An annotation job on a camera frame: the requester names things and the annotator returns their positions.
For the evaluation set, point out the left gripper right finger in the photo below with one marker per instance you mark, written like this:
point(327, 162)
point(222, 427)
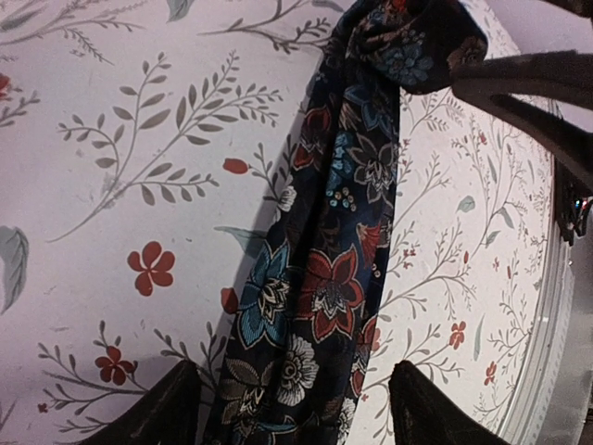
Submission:
point(423, 414)

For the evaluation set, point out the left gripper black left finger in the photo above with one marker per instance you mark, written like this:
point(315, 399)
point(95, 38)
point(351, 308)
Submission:
point(166, 414)

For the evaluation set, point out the dark floral tie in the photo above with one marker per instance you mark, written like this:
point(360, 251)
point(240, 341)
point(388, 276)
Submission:
point(301, 340)

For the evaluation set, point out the floral tablecloth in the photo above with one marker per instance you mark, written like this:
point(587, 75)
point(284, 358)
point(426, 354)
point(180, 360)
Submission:
point(145, 148)

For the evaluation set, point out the front aluminium rail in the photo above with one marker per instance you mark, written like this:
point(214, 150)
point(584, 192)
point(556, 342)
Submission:
point(551, 400)

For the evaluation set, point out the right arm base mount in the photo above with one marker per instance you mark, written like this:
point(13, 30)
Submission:
point(572, 204)

